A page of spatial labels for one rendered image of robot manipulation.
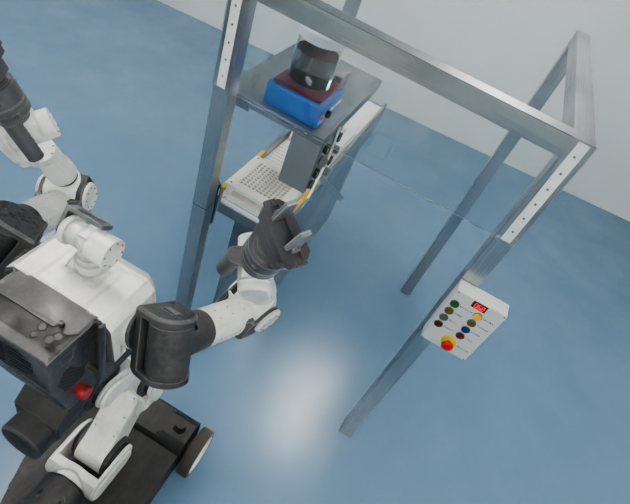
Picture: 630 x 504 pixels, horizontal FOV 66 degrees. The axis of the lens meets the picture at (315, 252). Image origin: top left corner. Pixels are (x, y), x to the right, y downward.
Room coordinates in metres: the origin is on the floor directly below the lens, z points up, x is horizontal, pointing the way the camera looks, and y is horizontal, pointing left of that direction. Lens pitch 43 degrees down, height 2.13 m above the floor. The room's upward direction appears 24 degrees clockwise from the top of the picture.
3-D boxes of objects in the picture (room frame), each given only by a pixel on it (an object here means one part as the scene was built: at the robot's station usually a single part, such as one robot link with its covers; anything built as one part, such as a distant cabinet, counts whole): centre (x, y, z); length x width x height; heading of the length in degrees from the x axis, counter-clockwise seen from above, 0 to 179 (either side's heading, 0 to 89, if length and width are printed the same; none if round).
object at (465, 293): (1.17, -0.54, 1.03); 0.17 x 0.06 x 0.26; 82
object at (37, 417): (0.50, 0.42, 0.88); 0.28 x 0.13 x 0.18; 172
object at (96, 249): (0.59, 0.40, 1.35); 0.10 x 0.07 x 0.09; 82
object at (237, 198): (1.51, 0.28, 0.91); 0.24 x 0.24 x 0.02; 82
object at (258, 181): (1.51, 0.28, 0.95); 0.25 x 0.24 x 0.02; 82
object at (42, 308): (0.53, 0.42, 1.15); 0.34 x 0.30 x 0.36; 82
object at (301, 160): (1.47, 0.16, 1.20); 0.22 x 0.11 x 0.20; 172
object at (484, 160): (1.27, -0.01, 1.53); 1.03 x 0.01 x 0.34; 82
